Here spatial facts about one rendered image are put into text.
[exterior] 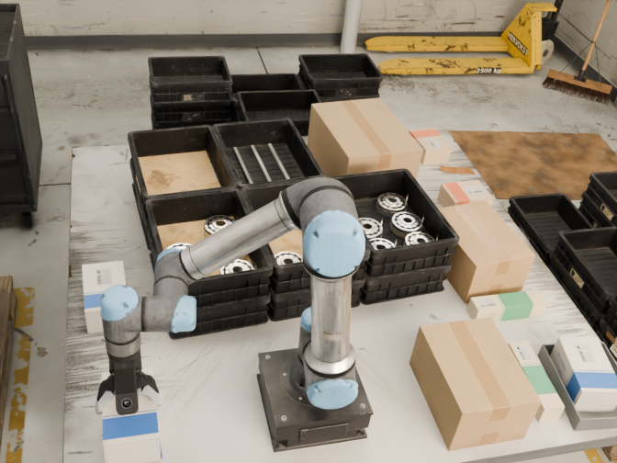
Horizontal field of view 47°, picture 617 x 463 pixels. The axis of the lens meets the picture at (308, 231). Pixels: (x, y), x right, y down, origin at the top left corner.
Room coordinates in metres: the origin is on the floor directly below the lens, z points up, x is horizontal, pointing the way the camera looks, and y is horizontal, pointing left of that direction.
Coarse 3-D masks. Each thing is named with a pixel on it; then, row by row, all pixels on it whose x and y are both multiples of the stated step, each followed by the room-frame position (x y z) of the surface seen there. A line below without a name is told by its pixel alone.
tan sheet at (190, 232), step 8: (176, 224) 1.74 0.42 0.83; (184, 224) 1.74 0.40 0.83; (192, 224) 1.74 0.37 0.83; (200, 224) 1.75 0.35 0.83; (160, 232) 1.69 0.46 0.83; (168, 232) 1.69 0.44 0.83; (176, 232) 1.69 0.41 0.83; (184, 232) 1.70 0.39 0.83; (192, 232) 1.70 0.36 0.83; (200, 232) 1.71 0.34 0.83; (168, 240) 1.66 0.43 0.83; (176, 240) 1.66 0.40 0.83; (184, 240) 1.66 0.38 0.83; (192, 240) 1.67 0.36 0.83; (200, 240) 1.67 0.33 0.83; (248, 256) 1.62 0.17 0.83; (216, 272) 1.54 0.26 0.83
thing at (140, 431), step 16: (144, 368) 1.09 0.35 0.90; (112, 400) 0.99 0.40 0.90; (144, 400) 1.00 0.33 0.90; (112, 416) 0.95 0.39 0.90; (128, 416) 0.95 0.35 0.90; (144, 416) 0.96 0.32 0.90; (112, 432) 0.91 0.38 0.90; (128, 432) 0.91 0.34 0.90; (144, 432) 0.92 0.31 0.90; (112, 448) 0.88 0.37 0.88; (128, 448) 0.89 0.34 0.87; (144, 448) 0.90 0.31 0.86
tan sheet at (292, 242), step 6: (288, 234) 1.75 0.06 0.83; (294, 234) 1.76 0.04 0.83; (300, 234) 1.76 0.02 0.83; (276, 240) 1.72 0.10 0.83; (282, 240) 1.72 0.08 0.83; (288, 240) 1.72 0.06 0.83; (294, 240) 1.73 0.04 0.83; (300, 240) 1.73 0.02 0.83; (270, 246) 1.68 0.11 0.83; (276, 246) 1.69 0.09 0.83; (282, 246) 1.69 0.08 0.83; (288, 246) 1.69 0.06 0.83; (294, 246) 1.70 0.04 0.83; (300, 246) 1.70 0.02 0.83; (276, 252) 1.66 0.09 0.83; (294, 252) 1.67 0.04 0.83; (300, 252) 1.67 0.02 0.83
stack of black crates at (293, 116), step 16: (240, 96) 3.05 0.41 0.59; (256, 96) 3.11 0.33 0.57; (272, 96) 3.14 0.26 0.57; (288, 96) 3.16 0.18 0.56; (304, 96) 3.19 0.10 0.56; (240, 112) 3.03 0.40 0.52; (256, 112) 3.10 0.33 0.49; (272, 112) 3.12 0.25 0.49; (288, 112) 3.14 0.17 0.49; (304, 112) 3.16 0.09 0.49; (304, 128) 2.91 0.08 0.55
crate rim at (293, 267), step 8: (272, 184) 1.88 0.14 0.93; (280, 184) 1.88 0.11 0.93; (288, 184) 1.89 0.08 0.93; (248, 200) 1.77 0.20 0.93; (248, 208) 1.74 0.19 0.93; (368, 248) 1.61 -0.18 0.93; (272, 256) 1.52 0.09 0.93; (368, 256) 1.59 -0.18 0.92; (288, 264) 1.50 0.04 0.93; (296, 264) 1.51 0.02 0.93; (280, 272) 1.48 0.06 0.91; (288, 272) 1.49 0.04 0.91
